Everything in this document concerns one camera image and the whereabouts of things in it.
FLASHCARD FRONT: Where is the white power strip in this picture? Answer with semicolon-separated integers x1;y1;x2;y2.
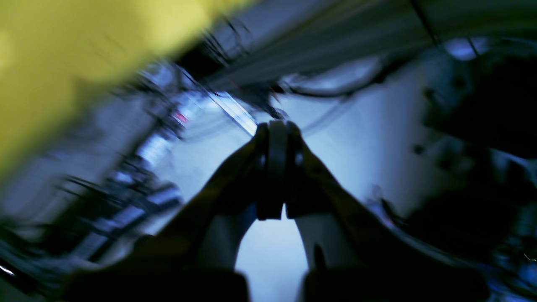
201;90;258;136

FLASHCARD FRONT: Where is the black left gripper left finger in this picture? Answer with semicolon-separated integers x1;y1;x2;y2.
61;121;286;302

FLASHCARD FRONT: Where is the yellow table cloth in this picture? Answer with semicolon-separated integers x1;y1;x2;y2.
0;0;251;181

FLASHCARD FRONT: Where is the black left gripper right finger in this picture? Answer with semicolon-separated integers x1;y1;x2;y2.
285;122;491;302

